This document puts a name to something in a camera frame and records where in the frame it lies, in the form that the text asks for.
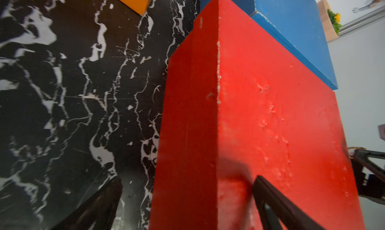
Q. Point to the red shoebox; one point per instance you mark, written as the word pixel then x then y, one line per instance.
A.
pixel 238 105

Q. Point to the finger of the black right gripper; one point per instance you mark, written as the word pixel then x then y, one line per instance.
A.
pixel 369 177

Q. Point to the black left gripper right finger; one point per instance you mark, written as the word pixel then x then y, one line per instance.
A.
pixel 277 211

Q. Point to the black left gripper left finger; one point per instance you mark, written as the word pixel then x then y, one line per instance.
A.
pixel 98 212

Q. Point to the beige pot with succulent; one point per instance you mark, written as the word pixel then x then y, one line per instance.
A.
pixel 330 20

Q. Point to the blue shoebox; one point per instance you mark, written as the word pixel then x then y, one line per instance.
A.
pixel 288 31

